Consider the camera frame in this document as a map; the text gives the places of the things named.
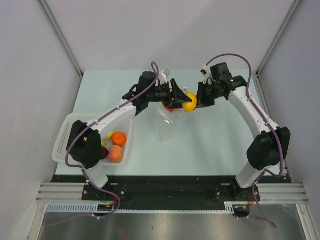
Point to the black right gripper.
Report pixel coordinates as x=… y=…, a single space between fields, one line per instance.
x=202 y=100

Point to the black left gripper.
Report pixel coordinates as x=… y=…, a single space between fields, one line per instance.
x=179 y=97

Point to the clear zip top bag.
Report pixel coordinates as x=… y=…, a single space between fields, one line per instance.
x=168 y=123

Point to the fake orange fruit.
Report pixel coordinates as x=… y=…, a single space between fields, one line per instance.
x=119 y=139

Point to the fake yellow lemon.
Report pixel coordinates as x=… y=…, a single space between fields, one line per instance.
x=109 y=135

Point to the fake peach fruit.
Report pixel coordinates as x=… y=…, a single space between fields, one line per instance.
x=116 y=154

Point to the fake dark purple fruit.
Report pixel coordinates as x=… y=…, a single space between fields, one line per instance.
x=104 y=153

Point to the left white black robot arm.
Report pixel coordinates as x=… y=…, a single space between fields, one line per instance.
x=84 y=143

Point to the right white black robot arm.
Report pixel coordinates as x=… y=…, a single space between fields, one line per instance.
x=270 y=141

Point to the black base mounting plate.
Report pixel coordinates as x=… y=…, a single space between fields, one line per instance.
x=170 y=193

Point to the white perforated plastic basket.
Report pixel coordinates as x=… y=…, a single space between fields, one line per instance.
x=60 y=146

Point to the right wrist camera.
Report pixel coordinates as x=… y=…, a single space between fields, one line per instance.
x=205 y=70

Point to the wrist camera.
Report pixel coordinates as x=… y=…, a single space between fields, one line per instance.
x=165 y=75
x=205 y=70

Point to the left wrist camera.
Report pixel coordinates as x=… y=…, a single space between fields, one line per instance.
x=165 y=75

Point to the aluminium frame rail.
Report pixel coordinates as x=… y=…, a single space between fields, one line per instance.
x=60 y=192

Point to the white slotted cable duct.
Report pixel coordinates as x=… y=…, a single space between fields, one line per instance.
x=72 y=207

